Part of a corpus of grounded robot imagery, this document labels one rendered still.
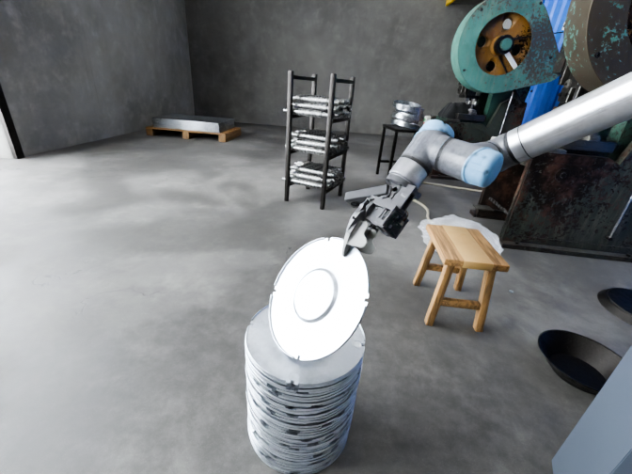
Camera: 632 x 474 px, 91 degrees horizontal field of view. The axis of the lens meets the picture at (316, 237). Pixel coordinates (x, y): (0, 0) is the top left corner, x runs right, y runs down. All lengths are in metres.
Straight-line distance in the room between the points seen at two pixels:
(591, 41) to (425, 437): 1.84
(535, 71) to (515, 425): 3.31
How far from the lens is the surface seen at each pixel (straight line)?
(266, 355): 0.76
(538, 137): 0.80
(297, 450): 0.90
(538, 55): 3.97
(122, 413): 1.17
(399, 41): 7.17
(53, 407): 1.27
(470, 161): 0.70
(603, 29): 2.14
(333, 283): 0.71
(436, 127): 0.76
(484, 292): 1.44
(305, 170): 2.54
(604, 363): 1.66
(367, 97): 7.08
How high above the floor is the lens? 0.89
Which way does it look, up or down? 26 degrees down
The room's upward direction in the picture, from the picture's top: 5 degrees clockwise
